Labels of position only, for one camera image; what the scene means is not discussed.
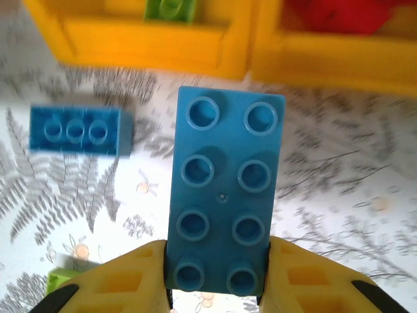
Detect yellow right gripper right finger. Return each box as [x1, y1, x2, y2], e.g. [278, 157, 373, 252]
[257, 236, 410, 313]

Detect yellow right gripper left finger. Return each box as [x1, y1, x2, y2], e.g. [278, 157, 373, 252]
[32, 239, 172, 313]

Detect blue lego brick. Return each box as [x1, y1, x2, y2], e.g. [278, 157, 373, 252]
[166, 85, 287, 298]
[29, 103, 135, 158]

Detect red lego brick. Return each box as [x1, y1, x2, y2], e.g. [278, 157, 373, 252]
[280, 0, 392, 37]

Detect green lego brick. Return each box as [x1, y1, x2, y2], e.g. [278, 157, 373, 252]
[143, 0, 198, 24]
[48, 267, 98, 294]

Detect floral patterned table cloth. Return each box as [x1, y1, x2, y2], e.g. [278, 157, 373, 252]
[0, 0, 417, 313]

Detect yellow plastic bin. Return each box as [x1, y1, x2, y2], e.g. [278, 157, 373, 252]
[22, 0, 255, 81]
[250, 0, 417, 98]

